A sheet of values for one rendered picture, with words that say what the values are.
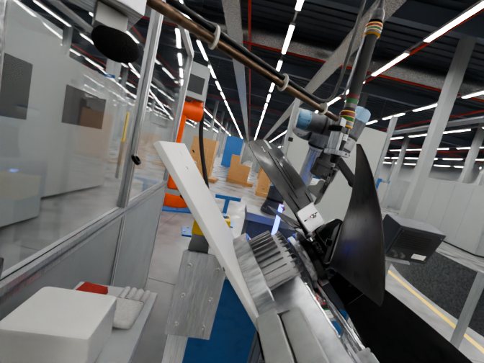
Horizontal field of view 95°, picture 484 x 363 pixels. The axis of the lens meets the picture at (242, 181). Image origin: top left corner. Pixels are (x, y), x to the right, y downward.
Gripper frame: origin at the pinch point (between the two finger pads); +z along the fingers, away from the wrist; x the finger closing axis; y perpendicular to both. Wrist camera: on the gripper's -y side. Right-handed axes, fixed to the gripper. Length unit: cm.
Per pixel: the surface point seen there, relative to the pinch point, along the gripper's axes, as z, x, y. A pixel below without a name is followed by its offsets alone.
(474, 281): 2, -134, -115
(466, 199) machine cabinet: -223, -925, -385
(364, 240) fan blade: 0.6, 47.0, -10.1
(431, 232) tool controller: -11, -51, -50
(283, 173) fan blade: -3.4, 22.3, 10.7
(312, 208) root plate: 1.7, 18.1, -0.2
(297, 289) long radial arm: 16.9, 35.2, -6.2
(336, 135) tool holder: -19.9, 17.5, 3.5
